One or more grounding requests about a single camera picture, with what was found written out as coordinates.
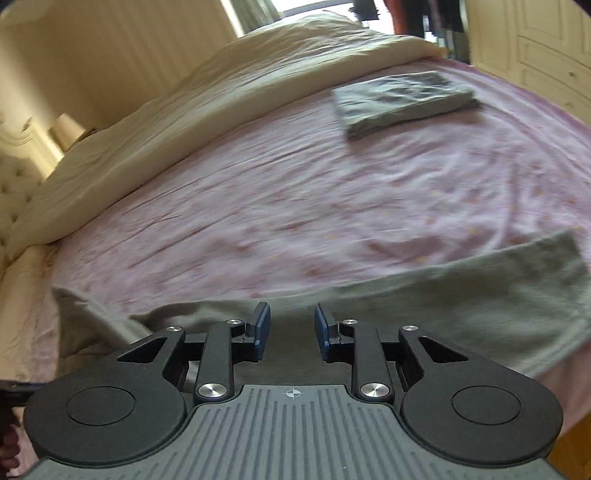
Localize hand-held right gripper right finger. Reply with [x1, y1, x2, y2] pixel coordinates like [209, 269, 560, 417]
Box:
[314, 302, 469, 403]

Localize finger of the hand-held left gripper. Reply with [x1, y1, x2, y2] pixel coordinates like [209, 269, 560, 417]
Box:
[0, 380, 38, 406]

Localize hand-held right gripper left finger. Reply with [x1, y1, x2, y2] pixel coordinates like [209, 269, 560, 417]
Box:
[116, 302, 271, 403]

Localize grey fleece pants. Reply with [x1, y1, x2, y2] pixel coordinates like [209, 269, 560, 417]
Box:
[52, 229, 587, 385]

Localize folded grey pants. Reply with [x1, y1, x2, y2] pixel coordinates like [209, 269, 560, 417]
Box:
[331, 71, 483, 140]

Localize pink patterned bed sheet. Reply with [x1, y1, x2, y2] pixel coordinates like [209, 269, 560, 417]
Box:
[0, 60, 591, 388]

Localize cream tufted headboard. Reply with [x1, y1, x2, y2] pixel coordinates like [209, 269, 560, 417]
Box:
[0, 115, 63, 278]

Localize cream duvet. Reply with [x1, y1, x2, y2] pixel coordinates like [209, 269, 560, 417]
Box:
[4, 11, 444, 259]

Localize cream lampshade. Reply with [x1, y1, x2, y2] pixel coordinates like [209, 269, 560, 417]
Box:
[48, 113, 93, 153]

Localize pale green curtain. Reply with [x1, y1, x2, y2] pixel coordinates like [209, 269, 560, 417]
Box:
[228, 0, 283, 37]

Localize dark cloth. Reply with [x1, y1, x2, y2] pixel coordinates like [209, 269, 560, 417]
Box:
[351, 0, 468, 63]

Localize cream panelled door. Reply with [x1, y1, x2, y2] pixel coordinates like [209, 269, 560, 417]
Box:
[465, 0, 591, 127]

